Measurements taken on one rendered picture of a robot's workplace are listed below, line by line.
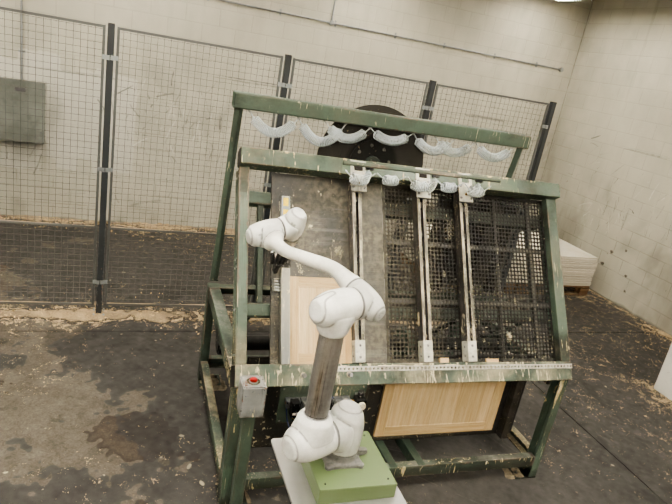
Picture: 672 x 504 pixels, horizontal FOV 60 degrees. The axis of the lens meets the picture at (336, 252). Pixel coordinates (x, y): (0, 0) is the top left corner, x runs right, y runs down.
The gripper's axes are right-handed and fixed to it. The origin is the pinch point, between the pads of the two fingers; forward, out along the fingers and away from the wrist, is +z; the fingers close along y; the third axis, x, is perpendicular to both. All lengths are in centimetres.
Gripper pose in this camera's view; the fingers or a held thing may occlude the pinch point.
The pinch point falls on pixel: (276, 267)
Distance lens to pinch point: 291.4
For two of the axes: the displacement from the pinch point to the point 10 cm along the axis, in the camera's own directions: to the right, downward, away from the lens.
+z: -3.2, 6.2, 7.2
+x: 3.5, 7.8, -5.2
